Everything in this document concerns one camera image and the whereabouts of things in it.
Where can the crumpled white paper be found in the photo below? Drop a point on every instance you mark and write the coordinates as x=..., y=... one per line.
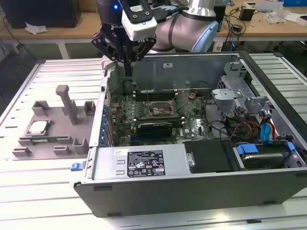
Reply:
x=36, y=28

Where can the round coin battery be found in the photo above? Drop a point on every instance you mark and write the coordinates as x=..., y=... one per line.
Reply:
x=192, y=95

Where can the blue plastic latch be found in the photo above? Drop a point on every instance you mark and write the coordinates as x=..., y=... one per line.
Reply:
x=76, y=167

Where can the green motherboard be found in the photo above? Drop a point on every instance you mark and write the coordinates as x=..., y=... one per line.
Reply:
x=192, y=124

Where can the grey plastic parts rack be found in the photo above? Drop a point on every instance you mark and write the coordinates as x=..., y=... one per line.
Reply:
x=57, y=134

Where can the black hard disk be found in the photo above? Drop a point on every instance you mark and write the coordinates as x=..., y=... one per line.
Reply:
x=261, y=161

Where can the silver CPU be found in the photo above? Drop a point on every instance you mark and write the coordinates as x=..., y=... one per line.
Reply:
x=38, y=127

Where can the silver power supply box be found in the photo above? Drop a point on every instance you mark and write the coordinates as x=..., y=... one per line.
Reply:
x=108, y=165

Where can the small black device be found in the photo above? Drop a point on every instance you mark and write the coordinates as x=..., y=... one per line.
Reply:
x=238, y=27

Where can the black upright box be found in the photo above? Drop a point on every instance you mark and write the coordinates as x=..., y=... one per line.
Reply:
x=223, y=14

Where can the small black box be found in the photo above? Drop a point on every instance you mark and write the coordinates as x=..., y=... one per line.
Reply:
x=246, y=14

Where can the clear plastic bags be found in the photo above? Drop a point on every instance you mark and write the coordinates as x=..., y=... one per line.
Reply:
x=275, y=15

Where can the blue box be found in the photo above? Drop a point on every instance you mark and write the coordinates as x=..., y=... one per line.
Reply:
x=296, y=3

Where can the silver metal drive cage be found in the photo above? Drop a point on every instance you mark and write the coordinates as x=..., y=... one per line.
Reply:
x=227, y=95

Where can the white paper sheet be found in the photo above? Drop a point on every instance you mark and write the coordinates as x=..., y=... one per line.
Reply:
x=293, y=16

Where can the white power adapter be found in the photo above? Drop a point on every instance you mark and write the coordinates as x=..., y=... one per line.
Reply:
x=218, y=45

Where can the CPU socket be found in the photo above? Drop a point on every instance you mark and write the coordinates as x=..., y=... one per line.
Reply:
x=159, y=110

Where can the thin metal locking lever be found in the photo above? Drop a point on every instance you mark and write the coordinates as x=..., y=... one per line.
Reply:
x=148, y=95

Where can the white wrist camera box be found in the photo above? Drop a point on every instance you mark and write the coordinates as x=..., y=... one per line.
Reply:
x=144, y=28

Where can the grey plastic case latch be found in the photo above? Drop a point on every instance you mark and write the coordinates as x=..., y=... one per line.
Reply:
x=106, y=63

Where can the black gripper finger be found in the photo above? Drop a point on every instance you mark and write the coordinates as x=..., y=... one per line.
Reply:
x=146, y=48
x=103, y=42

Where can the black computer tower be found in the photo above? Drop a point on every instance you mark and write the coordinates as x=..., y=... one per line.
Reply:
x=43, y=12

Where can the black graphics card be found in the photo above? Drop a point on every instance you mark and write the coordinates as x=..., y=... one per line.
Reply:
x=154, y=130

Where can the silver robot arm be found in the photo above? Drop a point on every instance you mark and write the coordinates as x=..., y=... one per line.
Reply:
x=182, y=26

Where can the long wooden desk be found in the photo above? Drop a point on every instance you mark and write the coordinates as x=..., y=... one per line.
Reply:
x=60, y=31

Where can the blue disk carrier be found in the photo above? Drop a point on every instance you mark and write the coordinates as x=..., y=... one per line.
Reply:
x=247, y=149

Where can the black open PC case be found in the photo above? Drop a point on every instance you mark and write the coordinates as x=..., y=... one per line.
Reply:
x=192, y=191

